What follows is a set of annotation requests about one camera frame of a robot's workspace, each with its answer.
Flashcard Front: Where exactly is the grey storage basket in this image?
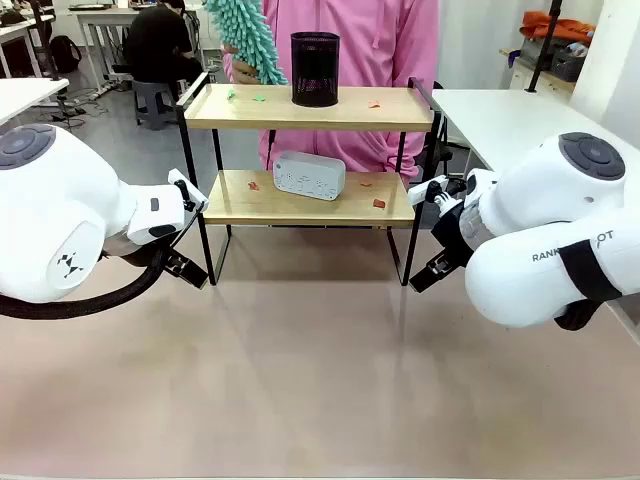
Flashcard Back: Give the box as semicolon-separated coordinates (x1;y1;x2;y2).
549;46;587;83

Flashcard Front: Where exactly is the grey plastic stool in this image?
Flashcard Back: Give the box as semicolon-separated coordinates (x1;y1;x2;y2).
131;78;177;132

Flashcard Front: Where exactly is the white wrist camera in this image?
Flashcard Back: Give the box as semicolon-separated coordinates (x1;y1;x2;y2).
166;168;210;213
406;174;469;209

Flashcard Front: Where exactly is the white side table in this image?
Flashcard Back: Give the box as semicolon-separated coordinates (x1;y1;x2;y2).
0;76;70;127

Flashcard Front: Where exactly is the black backpack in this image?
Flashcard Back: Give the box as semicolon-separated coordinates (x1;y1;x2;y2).
48;34;83;75

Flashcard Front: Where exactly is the wooden two-tier metal shelf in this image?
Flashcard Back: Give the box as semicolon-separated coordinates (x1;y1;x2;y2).
175;71;450;288

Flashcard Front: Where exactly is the white digital clock speaker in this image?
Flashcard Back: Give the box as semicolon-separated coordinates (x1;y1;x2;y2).
272;150;348;202

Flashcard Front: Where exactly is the person in pink hoodie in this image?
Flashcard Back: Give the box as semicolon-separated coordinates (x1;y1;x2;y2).
223;0;442;177

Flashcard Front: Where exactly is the white background desk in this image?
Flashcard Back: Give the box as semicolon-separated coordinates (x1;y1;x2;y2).
67;2;174;92

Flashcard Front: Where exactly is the large white table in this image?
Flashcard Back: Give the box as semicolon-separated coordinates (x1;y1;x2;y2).
431;88;640;176

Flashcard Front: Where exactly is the teal chenille duster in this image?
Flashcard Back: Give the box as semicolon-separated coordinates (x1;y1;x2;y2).
206;0;290;87

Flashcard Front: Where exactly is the person's right hand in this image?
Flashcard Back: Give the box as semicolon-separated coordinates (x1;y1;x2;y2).
229;45;264;86

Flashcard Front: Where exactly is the black mesh pen holder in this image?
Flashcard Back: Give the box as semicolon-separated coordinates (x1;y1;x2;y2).
290;31;342;108

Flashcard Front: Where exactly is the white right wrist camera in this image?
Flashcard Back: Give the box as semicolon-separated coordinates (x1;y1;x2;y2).
406;174;469;209

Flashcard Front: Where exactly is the person in black clothes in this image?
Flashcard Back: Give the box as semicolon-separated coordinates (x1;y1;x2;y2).
123;0;205;97

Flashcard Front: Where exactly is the black arm strap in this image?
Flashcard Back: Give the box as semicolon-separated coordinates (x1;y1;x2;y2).
558;239;624;303

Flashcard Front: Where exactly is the orange cloth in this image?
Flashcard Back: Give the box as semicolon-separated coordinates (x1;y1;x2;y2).
518;10;597;45

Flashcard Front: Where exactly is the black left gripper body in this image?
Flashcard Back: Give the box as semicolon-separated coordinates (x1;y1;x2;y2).
113;235;174;270

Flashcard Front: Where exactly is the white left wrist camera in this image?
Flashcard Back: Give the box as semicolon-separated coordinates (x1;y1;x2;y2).
166;168;210;213

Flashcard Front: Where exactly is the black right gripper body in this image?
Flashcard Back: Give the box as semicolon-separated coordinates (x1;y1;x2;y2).
430;198;474;267

